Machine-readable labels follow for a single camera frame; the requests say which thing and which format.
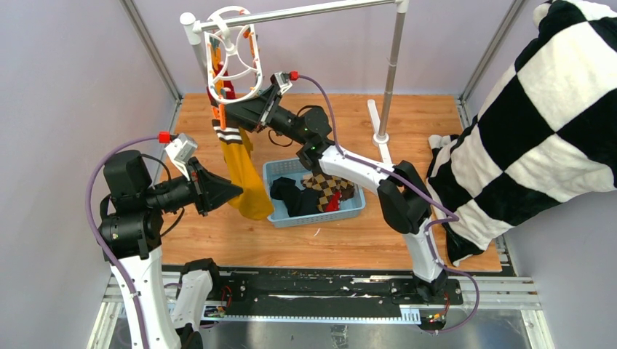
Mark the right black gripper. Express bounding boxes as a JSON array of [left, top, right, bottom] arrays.
[[221, 85, 309, 146]]

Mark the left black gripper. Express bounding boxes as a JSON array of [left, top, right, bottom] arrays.
[[144, 155, 243, 214]]

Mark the mustard yellow sock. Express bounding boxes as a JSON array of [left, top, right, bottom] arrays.
[[212, 119, 274, 220]]

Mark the black sock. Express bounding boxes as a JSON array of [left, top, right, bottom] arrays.
[[286, 188, 321, 217], [269, 177, 302, 206]]

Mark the light blue plastic basket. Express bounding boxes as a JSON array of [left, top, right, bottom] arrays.
[[263, 159, 366, 228]]

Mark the brown argyle sock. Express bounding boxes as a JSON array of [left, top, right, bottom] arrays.
[[301, 174, 355, 213]]

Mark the red snowflake christmas sock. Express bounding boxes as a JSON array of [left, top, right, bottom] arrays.
[[324, 191, 341, 212]]

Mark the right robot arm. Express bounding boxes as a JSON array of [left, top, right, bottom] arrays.
[[225, 92, 447, 304]]

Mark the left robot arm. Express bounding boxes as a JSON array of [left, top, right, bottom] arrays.
[[98, 150, 242, 348]]

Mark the white round sock hanger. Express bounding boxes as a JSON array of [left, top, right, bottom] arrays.
[[203, 6, 264, 105]]

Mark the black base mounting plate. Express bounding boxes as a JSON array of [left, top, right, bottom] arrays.
[[206, 266, 463, 322]]

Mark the white grey drying rack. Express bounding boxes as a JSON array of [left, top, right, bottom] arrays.
[[180, 1, 409, 163]]

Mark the black white checkered blanket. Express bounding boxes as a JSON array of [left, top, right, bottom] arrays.
[[426, 1, 616, 265]]

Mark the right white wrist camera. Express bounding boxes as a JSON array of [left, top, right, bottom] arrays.
[[270, 72, 292, 96]]

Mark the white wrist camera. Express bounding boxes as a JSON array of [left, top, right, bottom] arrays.
[[270, 72, 292, 96], [164, 133, 198, 180]]

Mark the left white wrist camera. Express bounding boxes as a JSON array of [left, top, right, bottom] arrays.
[[164, 133, 198, 180]]

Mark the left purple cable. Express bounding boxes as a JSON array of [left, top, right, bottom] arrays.
[[85, 131, 223, 349]]

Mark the purple cable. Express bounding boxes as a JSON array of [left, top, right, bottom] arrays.
[[288, 71, 481, 335], [85, 131, 223, 349]]

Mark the aluminium frame rail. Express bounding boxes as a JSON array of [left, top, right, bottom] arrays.
[[87, 269, 555, 349]]

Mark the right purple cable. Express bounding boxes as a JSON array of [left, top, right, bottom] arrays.
[[288, 71, 481, 335]]

